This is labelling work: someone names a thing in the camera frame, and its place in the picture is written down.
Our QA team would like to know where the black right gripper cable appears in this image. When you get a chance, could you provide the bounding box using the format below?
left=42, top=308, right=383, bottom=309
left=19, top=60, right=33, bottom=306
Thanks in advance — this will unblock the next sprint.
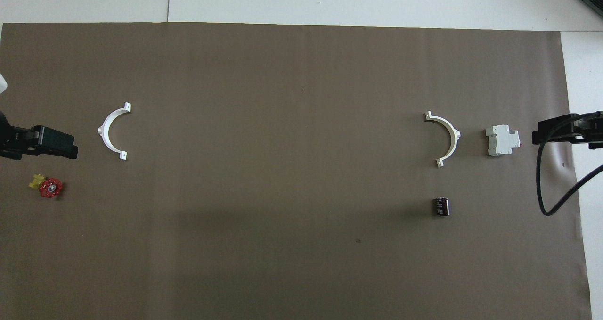
left=537, top=114, right=603, bottom=217

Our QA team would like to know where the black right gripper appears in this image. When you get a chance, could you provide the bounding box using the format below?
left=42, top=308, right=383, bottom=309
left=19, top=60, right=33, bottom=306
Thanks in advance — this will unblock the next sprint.
left=532, top=111, right=603, bottom=150

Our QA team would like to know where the white half pipe clamp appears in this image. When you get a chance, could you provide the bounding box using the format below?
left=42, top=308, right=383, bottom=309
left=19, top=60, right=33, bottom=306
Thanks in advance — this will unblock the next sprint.
left=424, top=111, right=462, bottom=169
left=98, top=102, right=132, bottom=161

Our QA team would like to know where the brown paper mat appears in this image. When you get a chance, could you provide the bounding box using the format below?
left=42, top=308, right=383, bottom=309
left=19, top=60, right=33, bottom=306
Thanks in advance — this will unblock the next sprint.
left=0, top=22, right=593, bottom=320

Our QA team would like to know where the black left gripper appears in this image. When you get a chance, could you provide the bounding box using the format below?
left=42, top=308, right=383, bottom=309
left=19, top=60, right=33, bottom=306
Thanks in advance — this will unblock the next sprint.
left=0, top=113, right=79, bottom=160

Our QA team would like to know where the red handwheel brass valve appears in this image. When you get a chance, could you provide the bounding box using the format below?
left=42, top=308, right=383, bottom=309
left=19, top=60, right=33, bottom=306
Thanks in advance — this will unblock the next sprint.
left=28, top=173, right=63, bottom=199

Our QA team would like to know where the white circuit breaker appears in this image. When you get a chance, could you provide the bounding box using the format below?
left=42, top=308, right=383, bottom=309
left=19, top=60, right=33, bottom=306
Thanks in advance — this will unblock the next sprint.
left=485, top=124, right=522, bottom=157

